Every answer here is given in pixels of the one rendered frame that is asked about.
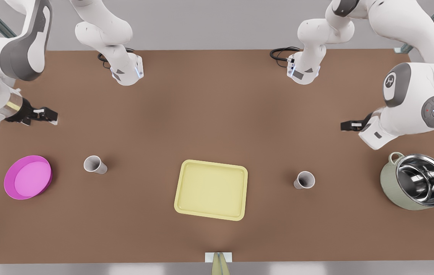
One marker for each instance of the pale yellow tray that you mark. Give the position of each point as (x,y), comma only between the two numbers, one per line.
(211,190)

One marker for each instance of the pink round plate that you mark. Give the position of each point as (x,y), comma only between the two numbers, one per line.
(28,177)

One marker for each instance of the white IKEA cup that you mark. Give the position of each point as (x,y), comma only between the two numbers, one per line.
(95,164)
(304,180)

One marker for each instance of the green pot steel inside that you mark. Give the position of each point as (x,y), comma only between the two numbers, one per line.
(417,183)

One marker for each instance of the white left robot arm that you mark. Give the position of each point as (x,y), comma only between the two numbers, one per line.
(412,46)

